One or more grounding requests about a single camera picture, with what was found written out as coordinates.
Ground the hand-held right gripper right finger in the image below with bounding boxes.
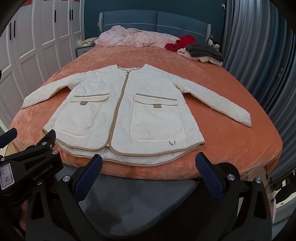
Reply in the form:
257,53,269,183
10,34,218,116
195,152,272,241

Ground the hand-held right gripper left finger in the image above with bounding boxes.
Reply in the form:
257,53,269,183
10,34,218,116
25,153,103,241

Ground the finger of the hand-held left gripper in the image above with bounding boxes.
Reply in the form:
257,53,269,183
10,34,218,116
30,129,57,155
0,128,18,149

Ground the white quilted jacket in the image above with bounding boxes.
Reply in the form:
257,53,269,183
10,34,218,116
21,63,252,167

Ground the orange bed blanket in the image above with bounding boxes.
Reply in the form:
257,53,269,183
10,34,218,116
9,43,284,183

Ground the white panelled wardrobe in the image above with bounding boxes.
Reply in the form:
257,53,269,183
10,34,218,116
0,0,84,127

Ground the blue-grey nightstand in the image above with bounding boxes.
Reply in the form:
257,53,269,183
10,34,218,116
76,45,96,57

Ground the cream fleece garment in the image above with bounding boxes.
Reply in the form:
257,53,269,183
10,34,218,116
177,47,223,66

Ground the grey knitted sweater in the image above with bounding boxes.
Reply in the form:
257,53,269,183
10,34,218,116
185,44,225,62

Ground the grey pleated curtain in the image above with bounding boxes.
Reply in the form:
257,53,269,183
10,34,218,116
222,0,296,178

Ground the black and white plush toy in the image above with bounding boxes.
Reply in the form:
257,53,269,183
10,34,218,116
207,38,221,50

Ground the pink floral quilt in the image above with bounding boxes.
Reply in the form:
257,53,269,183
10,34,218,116
95,25,179,48

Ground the red garment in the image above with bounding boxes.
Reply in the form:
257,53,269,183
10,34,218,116
165,35,196,52

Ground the blue padded headboard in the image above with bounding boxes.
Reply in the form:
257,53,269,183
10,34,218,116
62,10,269,232

